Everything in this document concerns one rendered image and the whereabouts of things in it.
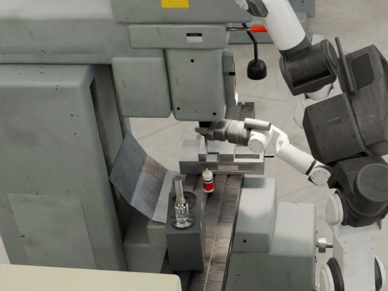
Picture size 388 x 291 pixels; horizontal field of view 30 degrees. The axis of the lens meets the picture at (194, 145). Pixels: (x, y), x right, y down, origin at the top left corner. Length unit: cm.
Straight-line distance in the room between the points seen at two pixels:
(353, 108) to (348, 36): 370
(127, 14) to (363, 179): 95
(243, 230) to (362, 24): 344
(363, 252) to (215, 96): 74
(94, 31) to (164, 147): 232
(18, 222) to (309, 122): 135
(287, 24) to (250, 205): 113
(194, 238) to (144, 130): 248
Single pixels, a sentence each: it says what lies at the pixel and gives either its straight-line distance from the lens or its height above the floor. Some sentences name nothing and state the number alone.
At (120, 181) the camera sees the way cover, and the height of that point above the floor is 103.
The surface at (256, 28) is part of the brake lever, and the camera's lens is 240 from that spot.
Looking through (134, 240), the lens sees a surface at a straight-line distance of 306.
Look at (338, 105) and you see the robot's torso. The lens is 217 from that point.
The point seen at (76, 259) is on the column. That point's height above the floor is 70.
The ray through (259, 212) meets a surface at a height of 85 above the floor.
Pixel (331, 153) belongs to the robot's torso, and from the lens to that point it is 218.
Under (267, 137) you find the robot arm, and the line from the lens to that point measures 266.
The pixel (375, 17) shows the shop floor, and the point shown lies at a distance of 616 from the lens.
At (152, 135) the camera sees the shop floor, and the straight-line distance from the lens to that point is 487.
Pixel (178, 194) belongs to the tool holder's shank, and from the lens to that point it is 244.
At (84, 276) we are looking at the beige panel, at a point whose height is 230.
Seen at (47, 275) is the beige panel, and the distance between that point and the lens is 77.
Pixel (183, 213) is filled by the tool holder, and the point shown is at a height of 117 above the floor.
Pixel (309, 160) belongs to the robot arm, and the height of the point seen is 117.
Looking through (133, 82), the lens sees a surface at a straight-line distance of 257.
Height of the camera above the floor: 284
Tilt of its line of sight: 37 degrees down
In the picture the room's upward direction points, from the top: 7 degrees counter-clockwise
